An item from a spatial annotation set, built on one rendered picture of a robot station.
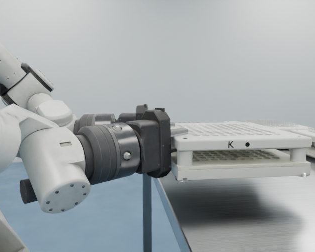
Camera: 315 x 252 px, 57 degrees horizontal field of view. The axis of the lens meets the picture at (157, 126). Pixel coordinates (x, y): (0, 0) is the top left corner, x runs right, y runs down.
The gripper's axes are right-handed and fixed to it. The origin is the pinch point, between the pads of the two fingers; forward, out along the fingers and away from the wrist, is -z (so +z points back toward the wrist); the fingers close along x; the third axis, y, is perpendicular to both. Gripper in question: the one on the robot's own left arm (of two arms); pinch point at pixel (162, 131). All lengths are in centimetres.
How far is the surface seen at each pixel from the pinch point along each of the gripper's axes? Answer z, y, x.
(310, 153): -43.2, -17.8, 10.5
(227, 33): -104, -386, -87
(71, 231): 69, -139, 94
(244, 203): -14.4, 15.2, 11.2
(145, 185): 8, -65, 35
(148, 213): 7, -65, 49
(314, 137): -43.5, -16.5, 5.4
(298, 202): -24.5, 14.6, 11.5
